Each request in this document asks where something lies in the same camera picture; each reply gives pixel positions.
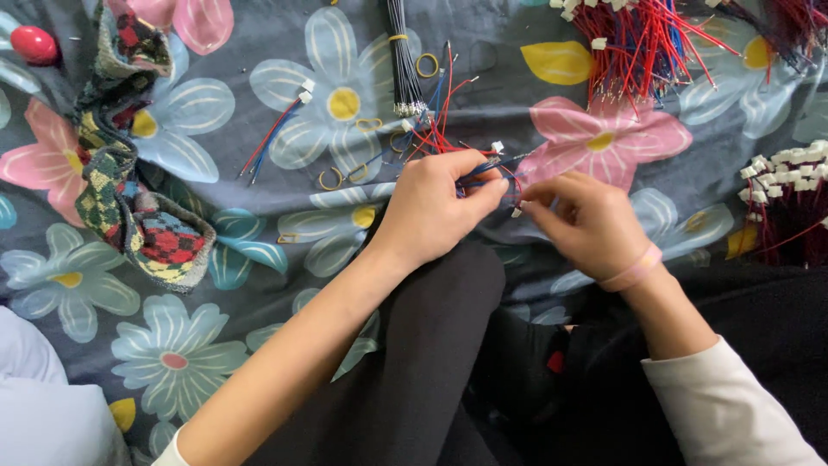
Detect pink wristband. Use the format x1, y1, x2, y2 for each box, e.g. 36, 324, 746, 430
598, 244, 665, 293

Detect person's black trousers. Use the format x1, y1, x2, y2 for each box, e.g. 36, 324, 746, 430
245, 241, 828, 466

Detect white pillow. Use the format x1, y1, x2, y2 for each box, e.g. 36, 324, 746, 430
0, 304, 133, 466

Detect heap of bright red wires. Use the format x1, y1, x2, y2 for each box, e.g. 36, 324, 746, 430
549, 0, 828, 120

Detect heap of dark red wires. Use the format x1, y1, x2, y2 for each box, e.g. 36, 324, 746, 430
736, 139, 828, 268

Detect checkered knitted cloth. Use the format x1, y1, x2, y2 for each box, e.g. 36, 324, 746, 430
72, 0, 218, 296

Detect person's left hand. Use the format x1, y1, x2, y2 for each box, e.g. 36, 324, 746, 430
372, 149, 512, 274

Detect red ball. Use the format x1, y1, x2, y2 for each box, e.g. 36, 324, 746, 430
9, 25, 60, 66

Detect blue and red wire bundle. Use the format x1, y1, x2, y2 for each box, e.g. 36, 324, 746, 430
453, 150, 535, 203

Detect black wire bundle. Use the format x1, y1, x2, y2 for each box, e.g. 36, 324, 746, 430
386, 0, 429, 119

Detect person's right hand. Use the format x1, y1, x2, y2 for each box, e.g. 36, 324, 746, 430
519, 171, 656, 286

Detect loose red and blue wires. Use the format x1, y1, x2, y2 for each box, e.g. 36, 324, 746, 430
362, 40, 526, 170

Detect grey floral bedsheet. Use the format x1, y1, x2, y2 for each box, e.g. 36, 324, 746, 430
0, 0, 828, 466

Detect wire pair with white connectors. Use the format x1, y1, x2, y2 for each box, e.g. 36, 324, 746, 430
238, 78, 317, 186

